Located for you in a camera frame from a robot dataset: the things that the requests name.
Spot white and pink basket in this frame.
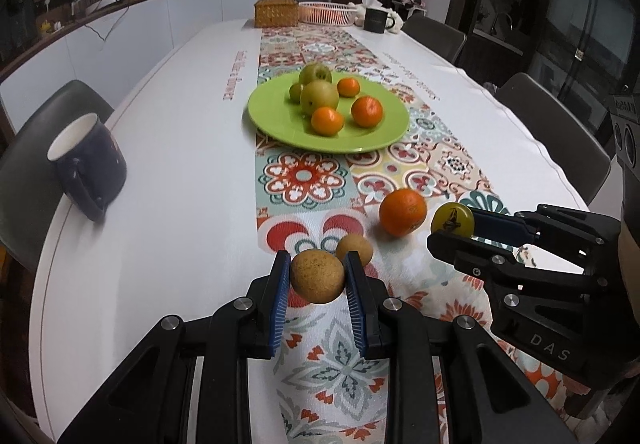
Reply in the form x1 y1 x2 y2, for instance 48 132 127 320
298 1 359 27

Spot black cable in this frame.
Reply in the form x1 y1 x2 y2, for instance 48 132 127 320
82 0 131 41

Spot green plate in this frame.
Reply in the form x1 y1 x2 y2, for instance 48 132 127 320
247 70 410 155

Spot large green apple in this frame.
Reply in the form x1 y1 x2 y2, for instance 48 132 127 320
299 62 332 85

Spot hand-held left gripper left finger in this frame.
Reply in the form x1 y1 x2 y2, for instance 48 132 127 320
57 250 292 444

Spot large yellow-green pear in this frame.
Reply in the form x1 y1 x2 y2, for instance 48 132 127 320
300 79 341 116

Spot brown kiwi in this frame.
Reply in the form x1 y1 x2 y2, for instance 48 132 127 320
334 233 374 267
290 249 346 305

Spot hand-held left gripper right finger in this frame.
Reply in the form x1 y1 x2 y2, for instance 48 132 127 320
344 251 576 444

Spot white counter cabinets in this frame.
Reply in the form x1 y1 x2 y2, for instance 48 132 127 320
0 0 284 137

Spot patterned table runner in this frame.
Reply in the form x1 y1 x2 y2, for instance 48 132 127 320
254 20 598 444

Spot white cloth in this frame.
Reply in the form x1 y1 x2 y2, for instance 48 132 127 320
349 0 427 33

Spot navy blue mug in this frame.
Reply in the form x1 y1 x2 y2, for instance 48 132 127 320
46 112 128 224

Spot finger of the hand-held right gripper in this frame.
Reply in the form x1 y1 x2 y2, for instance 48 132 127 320
471 203 622 276
426 229 591 286

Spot black mug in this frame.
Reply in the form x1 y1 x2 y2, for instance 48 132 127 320
363 7 396 34

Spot woven wicker box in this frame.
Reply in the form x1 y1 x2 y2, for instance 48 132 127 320
253 0 300 29

